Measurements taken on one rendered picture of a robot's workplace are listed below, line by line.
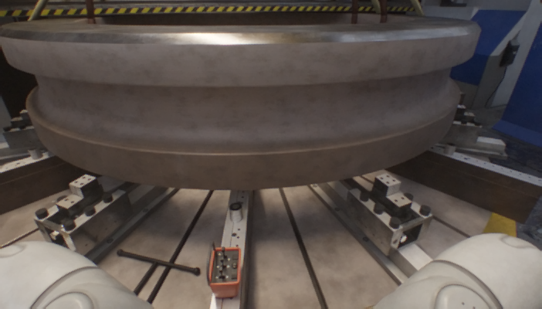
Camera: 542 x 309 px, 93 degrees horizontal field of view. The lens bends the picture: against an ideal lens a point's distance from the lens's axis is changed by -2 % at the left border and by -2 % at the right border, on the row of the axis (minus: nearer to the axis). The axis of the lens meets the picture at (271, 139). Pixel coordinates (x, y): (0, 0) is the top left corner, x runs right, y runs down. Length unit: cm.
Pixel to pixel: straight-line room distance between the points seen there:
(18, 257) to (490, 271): 71
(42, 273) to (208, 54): 111
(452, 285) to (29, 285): 57
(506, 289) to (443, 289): 12
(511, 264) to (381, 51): 127
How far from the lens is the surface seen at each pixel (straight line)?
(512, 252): 58
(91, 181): 217
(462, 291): 44
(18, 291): 53
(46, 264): 54
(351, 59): 152
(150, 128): 183
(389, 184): 193
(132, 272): 216
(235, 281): 134
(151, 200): 257
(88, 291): 44
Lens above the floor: 189
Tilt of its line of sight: 27 degrees down
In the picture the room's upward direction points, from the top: straight up
